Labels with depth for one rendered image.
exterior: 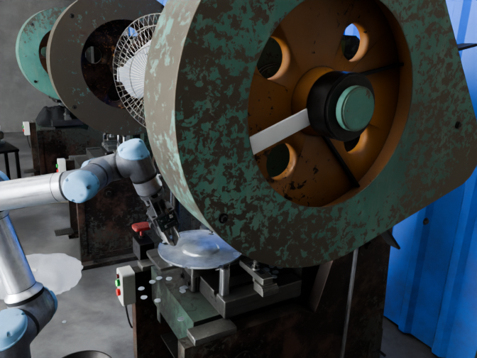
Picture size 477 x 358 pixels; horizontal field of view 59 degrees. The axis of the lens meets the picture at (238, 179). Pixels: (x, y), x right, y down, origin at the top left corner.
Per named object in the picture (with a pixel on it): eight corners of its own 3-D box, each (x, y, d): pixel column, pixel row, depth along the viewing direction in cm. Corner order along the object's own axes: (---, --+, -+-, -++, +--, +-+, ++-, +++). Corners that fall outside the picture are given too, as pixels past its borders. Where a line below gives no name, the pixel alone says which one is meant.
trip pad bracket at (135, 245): (140, 288, 170) (139, 243, 164) (133, 276, 178) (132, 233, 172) (155, 284, 173) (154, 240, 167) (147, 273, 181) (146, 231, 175)
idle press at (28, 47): (33, 202, 398) (11, 1, 348) (18, 175, 477) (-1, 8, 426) (181, 181, 480) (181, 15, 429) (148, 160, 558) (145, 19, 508)
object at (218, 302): (223, 319, 132) (224, 302, 130) (170, 258, 169) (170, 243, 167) (301, 295, 146) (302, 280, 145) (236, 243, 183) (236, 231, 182)
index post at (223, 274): (222, 296, 133) (223, 268, 130) (217, 291, 136) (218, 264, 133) (230, 294, 135) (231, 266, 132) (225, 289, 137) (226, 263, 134)
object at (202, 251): (231, 275, 131) (231, 273, 131) (143, 261, 137) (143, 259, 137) (250, 237, 158) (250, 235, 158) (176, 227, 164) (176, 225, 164)
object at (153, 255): (160, 305, 137) (160, 267, 133) (146, 284, 149) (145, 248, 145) (228, 286, 149) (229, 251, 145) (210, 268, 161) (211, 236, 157)
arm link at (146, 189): (129, 179, 123) (155, 167, 125) (135, 192, 125) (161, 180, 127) (135, 187, 117) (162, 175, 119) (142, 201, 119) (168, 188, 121)
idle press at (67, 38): (67, 290, 260) (38, -22, 209) (50, 229, 342) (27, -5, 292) (277, 246, 330) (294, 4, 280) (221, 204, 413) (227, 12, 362)
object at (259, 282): (262, 297, 134) (264, 268, 131) (236, 273, 147) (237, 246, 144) (278, 293, 137) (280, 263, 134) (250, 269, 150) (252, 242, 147)
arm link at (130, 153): (118, 141, 120) (145, 133, 119) (133, 174, 125) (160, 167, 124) (110, 153, 113) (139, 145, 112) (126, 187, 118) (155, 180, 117)
